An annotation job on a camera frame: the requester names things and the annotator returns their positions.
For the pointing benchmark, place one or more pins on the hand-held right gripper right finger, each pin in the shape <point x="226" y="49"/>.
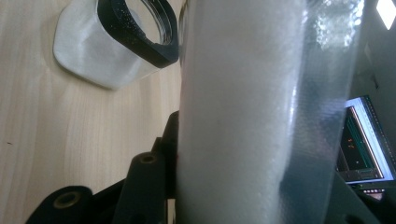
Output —
<point x="345" y="205"/>

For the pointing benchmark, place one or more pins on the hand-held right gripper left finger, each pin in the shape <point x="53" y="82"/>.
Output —
<point x="172" y="155"/>

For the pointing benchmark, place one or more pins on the red and white pouch bag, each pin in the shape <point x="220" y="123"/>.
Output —
<point x="249" y="118"/>

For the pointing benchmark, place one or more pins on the glass jar with black lid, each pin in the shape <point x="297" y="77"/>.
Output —
<point x="102" y="53"/>

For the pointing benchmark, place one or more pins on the computer monitor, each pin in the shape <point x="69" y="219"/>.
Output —
<point x="364" y="146"/>

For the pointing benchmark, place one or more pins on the bright ceiling light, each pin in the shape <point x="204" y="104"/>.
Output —
<point x="387" y="12"/>

